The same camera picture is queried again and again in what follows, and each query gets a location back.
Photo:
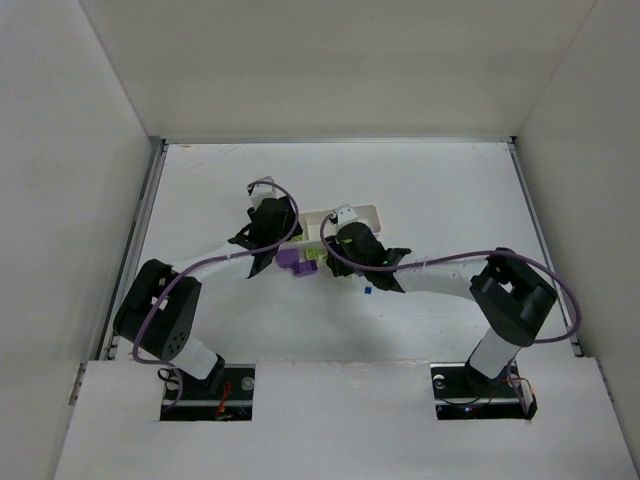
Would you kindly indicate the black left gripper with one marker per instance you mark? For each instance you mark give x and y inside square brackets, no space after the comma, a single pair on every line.
[282,223]

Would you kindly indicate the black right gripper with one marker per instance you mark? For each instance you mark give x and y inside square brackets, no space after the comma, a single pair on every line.
[339,257]

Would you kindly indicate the purple rounded lego brick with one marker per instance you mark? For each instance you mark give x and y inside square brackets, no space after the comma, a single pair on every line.
[286,258]

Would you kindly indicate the purple lego plate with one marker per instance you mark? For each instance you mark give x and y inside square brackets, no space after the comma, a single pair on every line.
[304,268]

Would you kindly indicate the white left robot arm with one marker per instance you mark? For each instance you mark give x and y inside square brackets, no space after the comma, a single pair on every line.
[159,309]

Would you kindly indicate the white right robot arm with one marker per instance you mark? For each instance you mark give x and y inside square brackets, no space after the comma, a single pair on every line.
[514,299]

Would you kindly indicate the white three-compartment tray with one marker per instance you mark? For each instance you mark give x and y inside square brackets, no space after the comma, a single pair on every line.
[325,223]

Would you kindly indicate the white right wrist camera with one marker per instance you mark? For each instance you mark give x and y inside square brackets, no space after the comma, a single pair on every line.
[343,216]

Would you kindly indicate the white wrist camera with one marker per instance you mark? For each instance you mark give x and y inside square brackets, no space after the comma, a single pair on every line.
[260,190]
[343,216]

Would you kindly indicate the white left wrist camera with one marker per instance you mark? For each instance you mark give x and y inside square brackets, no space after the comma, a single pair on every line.
[260,190]

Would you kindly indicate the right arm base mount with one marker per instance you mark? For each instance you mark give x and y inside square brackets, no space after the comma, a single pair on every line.
[460,393]

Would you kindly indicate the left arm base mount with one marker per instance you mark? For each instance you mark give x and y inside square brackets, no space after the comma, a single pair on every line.
[230,399]

